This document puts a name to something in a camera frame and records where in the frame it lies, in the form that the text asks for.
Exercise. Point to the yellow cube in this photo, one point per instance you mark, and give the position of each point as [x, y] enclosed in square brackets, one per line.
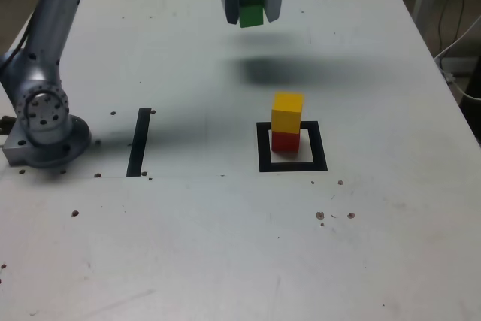
[286, 114]

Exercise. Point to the red cube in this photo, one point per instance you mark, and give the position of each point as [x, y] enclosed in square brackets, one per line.
[285, 142]

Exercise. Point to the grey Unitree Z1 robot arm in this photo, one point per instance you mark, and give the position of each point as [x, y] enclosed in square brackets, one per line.
[52, 35]

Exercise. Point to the black tape strip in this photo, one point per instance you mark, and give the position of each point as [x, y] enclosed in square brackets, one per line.
[137, 148]

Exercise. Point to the green cube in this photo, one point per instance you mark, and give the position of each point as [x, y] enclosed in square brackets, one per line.
[251, 16]

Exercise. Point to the black tape square outline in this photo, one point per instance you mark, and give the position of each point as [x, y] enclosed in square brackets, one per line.
[263, 159]

